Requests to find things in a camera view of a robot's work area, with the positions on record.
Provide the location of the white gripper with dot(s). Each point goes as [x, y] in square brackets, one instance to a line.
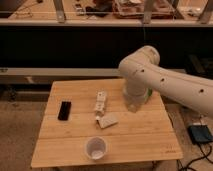
[133, 102]

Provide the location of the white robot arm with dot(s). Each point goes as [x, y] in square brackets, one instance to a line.
[142, 74]

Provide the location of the green object behind arm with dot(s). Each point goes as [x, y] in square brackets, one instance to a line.
[149, 93]

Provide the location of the white block toy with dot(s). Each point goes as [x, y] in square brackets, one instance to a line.
[100, 103]

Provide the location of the white flat box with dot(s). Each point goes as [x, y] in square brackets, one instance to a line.
[106, 120]

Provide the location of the wooden table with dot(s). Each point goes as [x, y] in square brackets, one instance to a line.
[146, 135]

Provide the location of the white plastic cup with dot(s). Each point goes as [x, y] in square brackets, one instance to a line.
[95, 148]

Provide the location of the black rectangular phone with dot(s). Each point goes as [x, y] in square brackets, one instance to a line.
[64, 111]

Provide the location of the black power adapter box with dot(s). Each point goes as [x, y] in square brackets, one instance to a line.
[200, 134]

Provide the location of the long workbench shelf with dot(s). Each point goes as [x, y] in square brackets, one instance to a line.
[187, 13]

